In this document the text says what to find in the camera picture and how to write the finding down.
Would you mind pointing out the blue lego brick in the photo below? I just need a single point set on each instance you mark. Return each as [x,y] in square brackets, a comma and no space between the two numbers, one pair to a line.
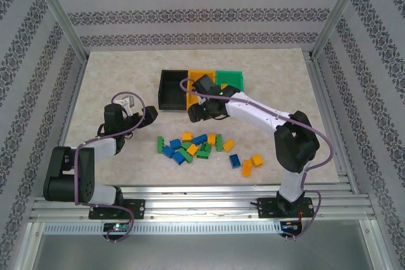
[199,139]
[168,151]
[175,143]
[234,160]
[178,157]

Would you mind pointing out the green lego brick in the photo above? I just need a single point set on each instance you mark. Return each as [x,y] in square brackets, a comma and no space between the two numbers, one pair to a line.
[219,142]
[202,155]
[206,147]
[185,146]
[160,144]
[188,157]

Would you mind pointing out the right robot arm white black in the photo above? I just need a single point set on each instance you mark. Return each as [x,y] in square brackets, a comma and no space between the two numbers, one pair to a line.
[262,113]

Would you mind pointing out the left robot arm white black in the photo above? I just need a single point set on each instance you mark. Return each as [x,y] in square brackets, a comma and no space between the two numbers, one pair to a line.
[63,175]

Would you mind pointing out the green plastic bin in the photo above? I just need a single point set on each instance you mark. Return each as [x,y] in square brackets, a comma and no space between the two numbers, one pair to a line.
[231,77]

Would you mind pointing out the yellow plastic bin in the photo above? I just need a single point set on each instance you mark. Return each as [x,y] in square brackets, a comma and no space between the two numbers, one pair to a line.
[202,73]

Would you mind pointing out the black plastic bin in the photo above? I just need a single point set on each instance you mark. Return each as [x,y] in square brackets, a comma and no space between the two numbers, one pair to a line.
[171,93]

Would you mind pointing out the aluminium side rail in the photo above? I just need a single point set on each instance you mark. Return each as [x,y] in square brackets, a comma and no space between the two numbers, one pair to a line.
[72,99]
[336,118]

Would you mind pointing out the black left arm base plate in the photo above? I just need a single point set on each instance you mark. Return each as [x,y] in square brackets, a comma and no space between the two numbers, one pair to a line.
[136,208]

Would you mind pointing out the aluminium mounting rail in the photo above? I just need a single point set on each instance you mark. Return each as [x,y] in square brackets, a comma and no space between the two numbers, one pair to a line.
[202,206]

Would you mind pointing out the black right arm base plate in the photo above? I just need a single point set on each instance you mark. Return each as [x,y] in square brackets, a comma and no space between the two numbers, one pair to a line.
[269,208]

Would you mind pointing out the aluminium frame post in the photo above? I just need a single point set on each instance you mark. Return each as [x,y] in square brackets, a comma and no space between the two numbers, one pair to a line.
[58,10]
[338,10]

